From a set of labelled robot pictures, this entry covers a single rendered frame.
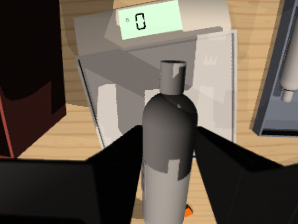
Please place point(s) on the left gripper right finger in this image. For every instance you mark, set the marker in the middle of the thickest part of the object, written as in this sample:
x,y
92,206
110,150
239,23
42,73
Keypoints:
x,y
242,186

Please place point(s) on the silver co2 cylinder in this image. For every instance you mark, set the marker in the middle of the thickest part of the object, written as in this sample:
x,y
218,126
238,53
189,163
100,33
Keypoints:
x,y
289,74

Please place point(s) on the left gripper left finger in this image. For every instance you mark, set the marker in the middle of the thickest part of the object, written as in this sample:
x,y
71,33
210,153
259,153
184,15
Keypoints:
x,y
93,192

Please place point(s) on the grey gas cylinder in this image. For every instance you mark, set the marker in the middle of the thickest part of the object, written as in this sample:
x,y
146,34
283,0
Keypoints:
x,y
169,123

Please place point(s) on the grey digital scale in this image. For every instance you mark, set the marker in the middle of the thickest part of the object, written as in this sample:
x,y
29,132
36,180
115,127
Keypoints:
x,y
119,62

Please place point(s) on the red open-top box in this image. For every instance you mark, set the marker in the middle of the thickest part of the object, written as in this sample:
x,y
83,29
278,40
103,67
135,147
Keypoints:
x,y
32,92

